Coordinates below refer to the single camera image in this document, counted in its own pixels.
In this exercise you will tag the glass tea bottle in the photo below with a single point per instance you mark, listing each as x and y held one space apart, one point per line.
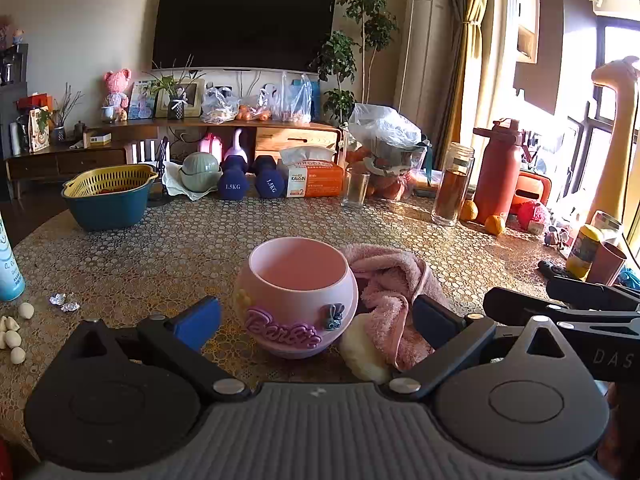
450 190

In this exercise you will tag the white slatted rack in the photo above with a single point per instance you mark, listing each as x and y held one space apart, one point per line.
141 151

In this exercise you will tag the white tower air conditioner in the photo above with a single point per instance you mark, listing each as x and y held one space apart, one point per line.
425 35

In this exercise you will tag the blue white spray bottle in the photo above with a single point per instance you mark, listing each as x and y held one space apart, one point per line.
9 265

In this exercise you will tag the wooden wall shelf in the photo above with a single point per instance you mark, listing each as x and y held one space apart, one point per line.
526 10

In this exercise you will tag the pink bear plush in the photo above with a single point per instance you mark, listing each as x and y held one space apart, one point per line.
117 92

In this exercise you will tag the pile of small oranges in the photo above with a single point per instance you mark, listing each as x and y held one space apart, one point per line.
250 114

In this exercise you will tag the plastic bag with fruit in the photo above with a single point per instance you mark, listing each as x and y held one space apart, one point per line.
390 180

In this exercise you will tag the potted green tree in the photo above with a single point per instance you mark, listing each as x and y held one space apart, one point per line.
367 10

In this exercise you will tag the pink jug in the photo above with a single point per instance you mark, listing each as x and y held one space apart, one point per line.
211 145

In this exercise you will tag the black stand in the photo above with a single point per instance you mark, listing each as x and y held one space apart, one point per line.
162 160

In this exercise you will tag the dark side cabinet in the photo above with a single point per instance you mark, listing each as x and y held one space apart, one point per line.
12 105

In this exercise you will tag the white cloth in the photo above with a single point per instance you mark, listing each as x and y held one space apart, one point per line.
172 182

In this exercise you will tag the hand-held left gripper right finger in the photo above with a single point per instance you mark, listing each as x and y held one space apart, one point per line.
432 322

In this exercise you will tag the yellow giraffe toy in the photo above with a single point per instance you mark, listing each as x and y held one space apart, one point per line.
617 125

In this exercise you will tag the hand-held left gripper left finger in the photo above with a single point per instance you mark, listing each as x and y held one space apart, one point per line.
200 320

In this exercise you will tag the white plastic bag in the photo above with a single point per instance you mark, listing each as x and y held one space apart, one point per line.
270 102

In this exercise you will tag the white garlic clove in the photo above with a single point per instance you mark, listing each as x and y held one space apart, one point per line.
26 310
14 340
2 339
17 356
11 323

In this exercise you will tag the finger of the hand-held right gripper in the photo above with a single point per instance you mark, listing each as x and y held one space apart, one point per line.
590 292
510 305

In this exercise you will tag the tall clear plastic bag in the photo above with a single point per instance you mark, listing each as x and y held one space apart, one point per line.
297 100

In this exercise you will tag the pink fluffy towel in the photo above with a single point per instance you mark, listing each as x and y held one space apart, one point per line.
395 280

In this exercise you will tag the orange red box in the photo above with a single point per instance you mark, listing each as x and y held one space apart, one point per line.
532 187

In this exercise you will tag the red water bottle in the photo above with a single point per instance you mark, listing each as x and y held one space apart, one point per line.
497 180

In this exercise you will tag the cream picture frame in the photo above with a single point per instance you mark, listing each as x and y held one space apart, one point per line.
192 95

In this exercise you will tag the beige curtain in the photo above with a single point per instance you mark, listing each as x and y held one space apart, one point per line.
470 60

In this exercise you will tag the printed gift bag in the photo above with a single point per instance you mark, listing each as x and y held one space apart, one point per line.
39 130

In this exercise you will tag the pale yellow fluffy cloth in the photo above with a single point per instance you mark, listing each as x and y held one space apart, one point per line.
362 355

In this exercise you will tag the wooden television cabinet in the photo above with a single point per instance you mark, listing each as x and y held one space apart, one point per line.
290 137

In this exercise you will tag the brown cup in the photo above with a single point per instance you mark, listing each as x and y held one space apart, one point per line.
606 265

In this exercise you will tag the small white box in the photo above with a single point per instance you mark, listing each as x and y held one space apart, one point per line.
97 139

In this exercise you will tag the blue dumbbell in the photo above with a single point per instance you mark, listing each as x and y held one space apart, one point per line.
232 185
270 182

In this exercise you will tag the black tool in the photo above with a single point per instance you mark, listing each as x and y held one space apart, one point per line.
552 268

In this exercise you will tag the pink round pot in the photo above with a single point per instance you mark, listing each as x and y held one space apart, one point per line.
295 270

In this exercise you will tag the crumpled clear plastic bag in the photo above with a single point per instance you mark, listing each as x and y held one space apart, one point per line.
385 125

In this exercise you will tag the small vase with plant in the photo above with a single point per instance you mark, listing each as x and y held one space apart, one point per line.
176 109

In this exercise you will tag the blue plastic basin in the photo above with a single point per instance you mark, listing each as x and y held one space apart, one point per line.
107 210

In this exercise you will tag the small toy figure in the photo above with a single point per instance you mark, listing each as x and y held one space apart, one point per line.
556 237

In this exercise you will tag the black television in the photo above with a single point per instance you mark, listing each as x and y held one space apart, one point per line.
245 25

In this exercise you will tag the blue picture frame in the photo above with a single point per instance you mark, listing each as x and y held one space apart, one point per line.
141 100

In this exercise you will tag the yellow jar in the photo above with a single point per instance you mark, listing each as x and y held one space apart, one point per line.
582 252

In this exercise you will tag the green ceramic jar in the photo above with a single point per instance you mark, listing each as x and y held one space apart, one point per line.
200 172

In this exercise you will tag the clear drinking glass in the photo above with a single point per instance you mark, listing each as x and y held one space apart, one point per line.
356 190

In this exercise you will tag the silver foil wrapper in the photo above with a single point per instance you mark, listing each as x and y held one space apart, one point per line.
70 306
55 299

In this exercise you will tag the orange white tissue box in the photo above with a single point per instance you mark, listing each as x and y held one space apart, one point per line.
315 180

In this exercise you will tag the yellow plastic colander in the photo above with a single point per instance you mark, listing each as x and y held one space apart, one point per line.
107 179

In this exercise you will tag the gold floral lace tablecloth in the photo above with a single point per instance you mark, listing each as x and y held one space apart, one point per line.
165 260

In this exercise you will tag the vase with dry twigs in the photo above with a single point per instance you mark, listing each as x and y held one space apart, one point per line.
60 132

